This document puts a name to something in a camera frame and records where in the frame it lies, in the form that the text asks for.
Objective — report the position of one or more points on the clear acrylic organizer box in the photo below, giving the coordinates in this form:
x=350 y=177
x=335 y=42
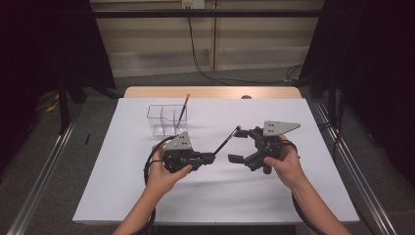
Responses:
x=163 y=130

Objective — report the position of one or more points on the black pen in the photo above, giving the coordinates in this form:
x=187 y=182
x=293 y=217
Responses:
x=226 y=140

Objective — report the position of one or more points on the black metal stand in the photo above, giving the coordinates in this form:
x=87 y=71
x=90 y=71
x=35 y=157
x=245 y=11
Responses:
x=332 y=98
x=63 y=107

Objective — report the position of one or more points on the small dark round object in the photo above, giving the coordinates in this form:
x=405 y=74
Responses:
x=246 y=97

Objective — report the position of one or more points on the dark curtain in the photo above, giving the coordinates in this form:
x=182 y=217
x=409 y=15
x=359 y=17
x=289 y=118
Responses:
x=32 y=49
x=375 y=49

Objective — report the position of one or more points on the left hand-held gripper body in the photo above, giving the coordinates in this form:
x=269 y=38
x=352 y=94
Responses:
x=179 y=143

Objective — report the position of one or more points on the wall socket with yellow label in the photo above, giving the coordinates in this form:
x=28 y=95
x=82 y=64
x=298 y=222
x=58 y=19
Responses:
x=187 y=3

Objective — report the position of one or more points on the person's left hand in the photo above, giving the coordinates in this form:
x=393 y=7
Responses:
x=161 y=181

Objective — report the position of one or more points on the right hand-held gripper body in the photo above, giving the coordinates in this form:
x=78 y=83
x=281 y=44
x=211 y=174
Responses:
x=277 y=128

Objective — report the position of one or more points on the small black stick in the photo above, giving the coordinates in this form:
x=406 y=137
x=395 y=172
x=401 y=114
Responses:
x=87 y=138

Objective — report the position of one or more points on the person's right hand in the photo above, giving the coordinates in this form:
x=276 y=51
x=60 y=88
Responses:
x=287 y=166

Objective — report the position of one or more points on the white table mat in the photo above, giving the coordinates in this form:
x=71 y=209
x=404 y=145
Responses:
x=228 y=202

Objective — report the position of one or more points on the aluminium rail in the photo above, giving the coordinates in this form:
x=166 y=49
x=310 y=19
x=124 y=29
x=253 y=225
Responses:
x=42 y=176
x=376 y=209

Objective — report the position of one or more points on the white wall socket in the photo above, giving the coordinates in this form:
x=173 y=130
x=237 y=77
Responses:
x=199 y=3

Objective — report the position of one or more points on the black horizontal bar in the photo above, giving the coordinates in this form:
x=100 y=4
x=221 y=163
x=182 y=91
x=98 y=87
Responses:
x=147 y=13

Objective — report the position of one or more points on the orange and black makeup brush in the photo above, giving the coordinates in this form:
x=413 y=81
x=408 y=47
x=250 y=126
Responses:
x=184 y=106

